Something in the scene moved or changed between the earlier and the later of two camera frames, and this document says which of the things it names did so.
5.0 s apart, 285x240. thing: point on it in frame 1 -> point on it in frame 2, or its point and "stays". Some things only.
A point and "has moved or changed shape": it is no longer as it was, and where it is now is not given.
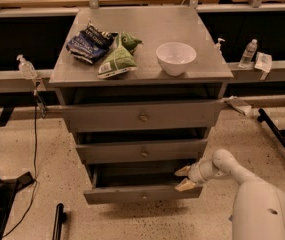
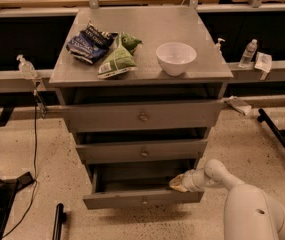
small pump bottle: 217,46 stays
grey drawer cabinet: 140,88 stays
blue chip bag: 90,44 stays
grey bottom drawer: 145,182 has moved or changed shape
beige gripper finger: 183,172 -> 177,180
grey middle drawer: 130,152 stays
